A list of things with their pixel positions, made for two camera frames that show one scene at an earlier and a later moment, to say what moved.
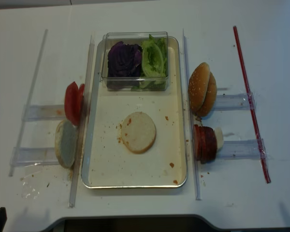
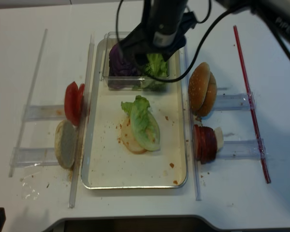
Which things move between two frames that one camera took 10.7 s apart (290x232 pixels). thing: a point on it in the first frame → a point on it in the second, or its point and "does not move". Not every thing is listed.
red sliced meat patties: x=205 y=143 does not move
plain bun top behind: x=210 y=98 does not move
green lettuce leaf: x=154 y=57 → x=144 y=123
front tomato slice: x=72 y=104 does not move
